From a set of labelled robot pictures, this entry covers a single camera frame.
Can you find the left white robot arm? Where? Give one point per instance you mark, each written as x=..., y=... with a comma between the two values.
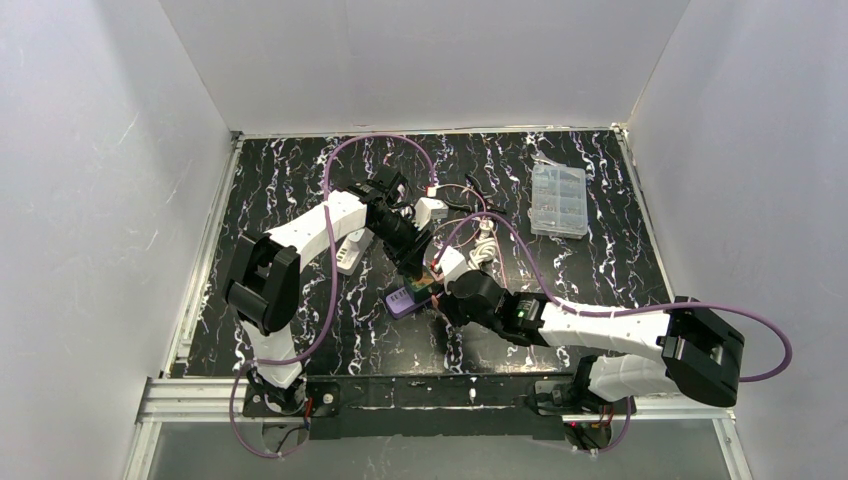
x=263, y=285

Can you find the white tiger power strip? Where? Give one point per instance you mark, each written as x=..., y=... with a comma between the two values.
x=352, y=250

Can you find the white plug with cord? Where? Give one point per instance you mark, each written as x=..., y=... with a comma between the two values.
x=486, y=247

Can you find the black pliers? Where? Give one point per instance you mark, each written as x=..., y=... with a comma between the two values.
x=484, y=202

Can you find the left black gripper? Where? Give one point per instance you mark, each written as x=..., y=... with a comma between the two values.
x=411, y=261

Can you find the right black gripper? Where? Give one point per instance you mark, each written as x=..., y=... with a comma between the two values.
x=448, y=302

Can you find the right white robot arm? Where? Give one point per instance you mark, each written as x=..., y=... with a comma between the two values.
x=680, y=349

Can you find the clear plastic parts box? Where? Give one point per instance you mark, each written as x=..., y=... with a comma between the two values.
x=559, y=205

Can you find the green power adapter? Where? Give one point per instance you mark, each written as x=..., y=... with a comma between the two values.
x=420, y=289

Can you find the purple power strip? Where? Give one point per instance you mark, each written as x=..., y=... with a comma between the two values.
x=400, y=303

